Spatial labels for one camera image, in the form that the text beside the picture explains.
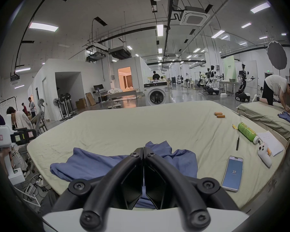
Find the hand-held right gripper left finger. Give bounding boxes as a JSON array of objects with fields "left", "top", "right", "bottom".
[{"left": 52, "top": 147, "right": 144, "bottom": 230}]

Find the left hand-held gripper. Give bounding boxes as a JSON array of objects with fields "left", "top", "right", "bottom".
[{"left": 0, "top": 126, "right": 37, "bottom": 150}]

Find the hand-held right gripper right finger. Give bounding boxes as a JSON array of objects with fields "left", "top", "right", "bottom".
[{"left": 144, "top": 147, "right": 240, "bottom": 230}]

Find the blue shirt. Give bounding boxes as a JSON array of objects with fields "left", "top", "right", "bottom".
[{"left": 50, "top": 141, "right": 198, "bottom": 210}]

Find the group of people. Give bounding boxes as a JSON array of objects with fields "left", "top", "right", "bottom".
[{"left": 21, "top": 97, "right": 37, "bottom": 118}]

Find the standing fan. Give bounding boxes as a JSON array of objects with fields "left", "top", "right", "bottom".
[{"left": 52, "top": 98, "right": 63, "bottom": 122}]

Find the bed with pale green sheet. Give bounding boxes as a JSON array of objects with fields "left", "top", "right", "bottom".
[{"left": 27, "top": 101, "right": 287, "bottom": 213}]

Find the white power strip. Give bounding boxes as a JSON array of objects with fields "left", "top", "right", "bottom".
[{"left": 24, "top": 183, "right": 38, "bottom": 198}]

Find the brown carton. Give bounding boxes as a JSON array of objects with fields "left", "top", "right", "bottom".
[
  {"left": 75, "top": 98, "right": 87, "bottom": 110},
  {"left": 86, "top": 92, "right": 97, "bottom": 106}
]

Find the smartphone with lit screen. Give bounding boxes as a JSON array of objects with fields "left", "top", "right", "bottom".
[{"left": 221, "top": 156, "right": 244, "bottom": 192}]

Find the white washing machine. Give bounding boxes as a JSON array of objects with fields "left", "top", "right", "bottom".
[{"left": 144, "top": 81, "right": 169, "bottom": 106}]

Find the table with white cloths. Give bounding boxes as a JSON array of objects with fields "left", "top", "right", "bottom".
[{"left": 100, "top": 87, "right": 140, "bottom": 109}]

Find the desk with black monitor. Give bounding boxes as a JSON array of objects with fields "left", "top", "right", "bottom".
[{"left": 93, "top": 84, "right": 109, "bottom": 103}]

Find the green drink bottle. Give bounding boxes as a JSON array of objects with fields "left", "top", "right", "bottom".
[{"left": 237, "top": 122, "right": 260, "bottom": 144}]

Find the white hand controller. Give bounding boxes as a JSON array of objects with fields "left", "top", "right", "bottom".
[{"left": 257, "top": 141, "right": 273, "bottom": 168}]

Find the white humanoid robot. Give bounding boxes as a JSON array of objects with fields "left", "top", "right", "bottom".
[
  {"left": 235, "top": 63, "right": 256, "bottom": 103},
  {"left": 203, "top": 65, "right": 225, "bottom": 96}
]

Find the white paper notebook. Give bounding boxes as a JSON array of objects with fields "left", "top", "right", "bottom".
[{"left": 256, "top": 130, "right": 285, "bottom": 157}]

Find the low bed with green sheet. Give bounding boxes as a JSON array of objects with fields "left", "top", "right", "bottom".
[{"left": 237, "top": 94, "right": 290, "bottom": 140}]

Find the blue garment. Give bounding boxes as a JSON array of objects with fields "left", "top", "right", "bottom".
[{"left": 278, "top": 112, "right": 290, "bottom": 127}]

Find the silver umbrella lamp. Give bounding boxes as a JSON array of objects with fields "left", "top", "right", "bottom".
[{"left": 267, "top": 40, "right": 288, "bottom": 75}]

